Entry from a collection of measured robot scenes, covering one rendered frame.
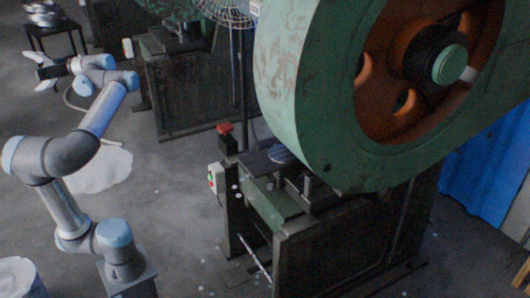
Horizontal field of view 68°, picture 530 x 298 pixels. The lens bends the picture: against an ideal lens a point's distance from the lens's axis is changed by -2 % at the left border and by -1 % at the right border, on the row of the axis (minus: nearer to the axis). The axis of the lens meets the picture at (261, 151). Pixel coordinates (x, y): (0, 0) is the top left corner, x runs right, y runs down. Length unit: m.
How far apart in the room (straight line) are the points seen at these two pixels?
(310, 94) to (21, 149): 0.83
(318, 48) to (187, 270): 1.61
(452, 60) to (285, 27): 0.41
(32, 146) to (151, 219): 1.33
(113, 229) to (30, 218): 1.32
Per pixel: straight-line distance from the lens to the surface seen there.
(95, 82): 1.54
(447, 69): 1.04
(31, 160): 1.28
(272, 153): 1.58
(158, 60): 2.89
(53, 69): 1.69
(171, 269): 2.22
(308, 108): 0.87
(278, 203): 1.57
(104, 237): 1.50
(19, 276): 2.09
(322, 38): 0.82
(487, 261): 2.50
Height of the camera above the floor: 1.72
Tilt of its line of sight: 36 degrees down
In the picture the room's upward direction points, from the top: straight up
